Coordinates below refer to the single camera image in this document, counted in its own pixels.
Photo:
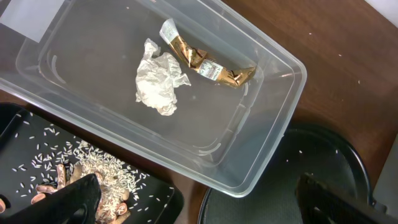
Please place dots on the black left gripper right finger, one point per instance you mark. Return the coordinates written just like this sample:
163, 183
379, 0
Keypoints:
320, 203

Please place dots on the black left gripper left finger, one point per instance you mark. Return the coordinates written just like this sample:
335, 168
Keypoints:
76, 203

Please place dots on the food scraps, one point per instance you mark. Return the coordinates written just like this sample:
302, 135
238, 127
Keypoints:
102, 174

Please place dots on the white napkin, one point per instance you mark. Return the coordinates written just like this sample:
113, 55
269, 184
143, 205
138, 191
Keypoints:
158, 75

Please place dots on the gold snack wrapper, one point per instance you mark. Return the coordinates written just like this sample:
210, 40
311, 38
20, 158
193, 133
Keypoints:
201, 61

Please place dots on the black rectangular waste tray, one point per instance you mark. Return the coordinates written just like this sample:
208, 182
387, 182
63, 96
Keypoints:
25, 149

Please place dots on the grey dishwasher rack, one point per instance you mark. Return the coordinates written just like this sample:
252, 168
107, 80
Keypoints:
385, 192

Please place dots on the clear plastic waste bin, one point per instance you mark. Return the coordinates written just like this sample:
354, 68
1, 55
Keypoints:
78, 60

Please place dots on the round black serving tray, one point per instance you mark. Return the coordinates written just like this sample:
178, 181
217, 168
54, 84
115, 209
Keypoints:
304, 148

